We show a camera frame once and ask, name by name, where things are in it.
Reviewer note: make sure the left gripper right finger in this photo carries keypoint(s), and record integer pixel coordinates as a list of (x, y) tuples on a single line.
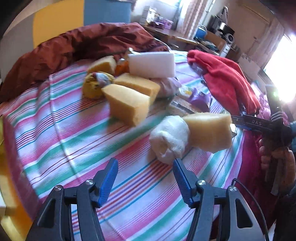
[(186, 181)]

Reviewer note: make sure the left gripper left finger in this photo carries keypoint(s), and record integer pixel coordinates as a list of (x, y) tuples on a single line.
[(103, 183)]

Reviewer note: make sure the yellow sponge block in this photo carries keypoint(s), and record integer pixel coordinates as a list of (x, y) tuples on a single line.
[(106, 64), (126, 104), (142, 85), (209, 132)]

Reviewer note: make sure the yellow sponge front block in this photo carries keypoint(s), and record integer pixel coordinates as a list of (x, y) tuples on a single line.
[(126, 104)]

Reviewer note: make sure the right hand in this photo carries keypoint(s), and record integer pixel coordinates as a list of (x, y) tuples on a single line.
[(283, 157)]

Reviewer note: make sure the white rolled sock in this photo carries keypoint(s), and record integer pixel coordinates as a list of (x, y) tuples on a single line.
[(169, 138)]

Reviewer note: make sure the striped bed sheet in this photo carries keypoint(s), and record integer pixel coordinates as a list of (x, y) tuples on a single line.
[(53, 135)]

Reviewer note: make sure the clear snack package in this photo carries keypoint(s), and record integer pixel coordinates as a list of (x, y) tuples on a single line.
[(180, 107)]

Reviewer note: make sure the red fleece garment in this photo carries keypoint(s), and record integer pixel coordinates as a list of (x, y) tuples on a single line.
[(226, 82)]

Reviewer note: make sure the purple wrapper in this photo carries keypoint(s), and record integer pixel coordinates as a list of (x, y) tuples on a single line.
[(200, 100)]

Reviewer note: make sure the yellow green snack packet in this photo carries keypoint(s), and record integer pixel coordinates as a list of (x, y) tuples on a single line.
[(185, 91)]

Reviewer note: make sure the pink plastic bag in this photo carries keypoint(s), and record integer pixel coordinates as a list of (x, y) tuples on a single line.
[(168, 86)]

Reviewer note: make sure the yellow patterned sock ball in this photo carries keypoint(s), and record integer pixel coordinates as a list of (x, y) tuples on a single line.
[(93, 84)]

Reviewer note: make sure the cardboard box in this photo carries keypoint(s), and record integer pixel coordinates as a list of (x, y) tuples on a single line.
[(217, 41)]

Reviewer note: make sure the orange snack packet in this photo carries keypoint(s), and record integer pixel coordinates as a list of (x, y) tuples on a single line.
[(122, 67)]

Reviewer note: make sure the yellow sponge back block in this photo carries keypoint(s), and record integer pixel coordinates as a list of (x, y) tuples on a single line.
[(106, 64)]

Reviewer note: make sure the white foam block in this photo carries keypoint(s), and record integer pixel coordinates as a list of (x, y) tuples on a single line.
[(152, 64)]

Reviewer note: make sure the blue bucket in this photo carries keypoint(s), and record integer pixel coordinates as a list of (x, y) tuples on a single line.
[(201, 32)]

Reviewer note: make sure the wooden desk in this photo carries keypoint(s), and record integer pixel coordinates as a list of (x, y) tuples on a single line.
[(166, 36)]

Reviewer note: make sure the maroon quilted blanket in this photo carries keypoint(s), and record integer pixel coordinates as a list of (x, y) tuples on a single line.
[(89, 42)]

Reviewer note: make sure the pink curtain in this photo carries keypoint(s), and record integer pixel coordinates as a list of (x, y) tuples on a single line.
[(192, 14)]

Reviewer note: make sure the purple desk organizer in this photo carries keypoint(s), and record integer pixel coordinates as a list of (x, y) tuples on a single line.
[(162, 23)]

